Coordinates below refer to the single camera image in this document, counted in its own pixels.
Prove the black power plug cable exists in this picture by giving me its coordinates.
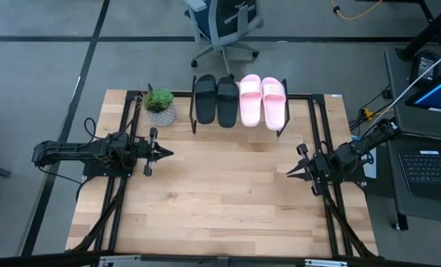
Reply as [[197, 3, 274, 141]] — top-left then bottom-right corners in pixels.
[[348, 84, 394, 131]]

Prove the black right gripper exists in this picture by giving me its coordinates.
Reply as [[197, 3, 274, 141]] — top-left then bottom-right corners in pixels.
[[285, 142, 331, 197]]

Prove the silver metal bracket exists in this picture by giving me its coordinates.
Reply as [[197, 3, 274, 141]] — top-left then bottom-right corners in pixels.
[[304, 258, 349, 267], [98, 254, 143, 267]]

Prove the black desk leg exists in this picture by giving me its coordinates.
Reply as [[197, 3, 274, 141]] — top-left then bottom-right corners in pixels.
[[395, 0, 441, 62]]

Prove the pink slide sandal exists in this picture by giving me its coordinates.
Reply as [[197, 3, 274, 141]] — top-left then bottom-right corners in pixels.
[[239, 73, 264, 128], [261, 76, 288, 132]]

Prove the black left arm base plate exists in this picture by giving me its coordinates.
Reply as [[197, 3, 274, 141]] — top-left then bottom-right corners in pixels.
[[82, 148, 134, 179]]

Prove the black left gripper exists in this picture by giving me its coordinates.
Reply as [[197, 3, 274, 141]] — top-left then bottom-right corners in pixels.
[[133, 126, 175, 178]]

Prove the black side desk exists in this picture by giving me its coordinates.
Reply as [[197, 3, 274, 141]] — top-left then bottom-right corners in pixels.
[[384, 47, 441, 233]]

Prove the black power adapter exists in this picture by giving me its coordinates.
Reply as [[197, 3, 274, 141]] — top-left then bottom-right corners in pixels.
[[408, 49, 441, 88]]

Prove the thin white cable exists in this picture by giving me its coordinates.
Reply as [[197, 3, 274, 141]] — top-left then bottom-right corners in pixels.
[[368, 44, 441, 129]]

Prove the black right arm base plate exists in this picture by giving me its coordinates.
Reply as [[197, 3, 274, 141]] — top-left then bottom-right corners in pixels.
[[313, 151, 366, 183]]

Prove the yellow cable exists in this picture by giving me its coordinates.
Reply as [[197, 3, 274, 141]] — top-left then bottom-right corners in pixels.
[[329, 0, 385, 22]]

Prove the black aluminium table frame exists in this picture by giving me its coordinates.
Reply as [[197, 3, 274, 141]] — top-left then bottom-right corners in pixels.
[[66, 90, 379, 260]]

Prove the wooden shelf black metal frame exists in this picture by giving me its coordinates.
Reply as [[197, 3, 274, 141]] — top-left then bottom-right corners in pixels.
[[190, 75, 291, 139]]

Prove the black slide sandal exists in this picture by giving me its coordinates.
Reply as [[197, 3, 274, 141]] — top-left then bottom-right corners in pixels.
[[194, 73, 218, 125], [216, 76, 240, 129]]

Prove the black crossbar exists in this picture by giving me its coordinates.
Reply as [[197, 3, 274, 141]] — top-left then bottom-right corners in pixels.
[[0, 250, 441, 267]]

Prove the black laptop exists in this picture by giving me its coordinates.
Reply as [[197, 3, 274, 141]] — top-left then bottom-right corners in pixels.
[[397, 149, 441, 204]]

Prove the monitor with blue screen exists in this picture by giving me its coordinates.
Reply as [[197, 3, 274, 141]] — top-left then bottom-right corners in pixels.
[[405, 62, 441, 116]]

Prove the grey blue office chair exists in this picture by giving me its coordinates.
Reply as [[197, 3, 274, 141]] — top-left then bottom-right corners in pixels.
[[184, 0, 265, 82]]

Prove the yellow plug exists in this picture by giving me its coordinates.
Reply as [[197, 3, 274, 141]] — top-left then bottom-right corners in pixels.
[[360, 107, 377, 122]]

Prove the light grey box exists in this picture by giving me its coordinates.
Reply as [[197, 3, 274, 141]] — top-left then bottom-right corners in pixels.
[[362, 157, 378, 180]]

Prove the green succulent in white pot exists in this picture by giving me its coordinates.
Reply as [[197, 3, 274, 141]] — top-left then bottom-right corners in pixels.
[[139, 83, 178, 128]]

